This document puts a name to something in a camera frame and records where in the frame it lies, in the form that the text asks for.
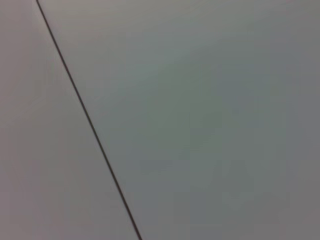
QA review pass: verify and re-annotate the thin black cable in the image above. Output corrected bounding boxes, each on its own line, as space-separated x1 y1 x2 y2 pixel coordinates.
35 0 144 240

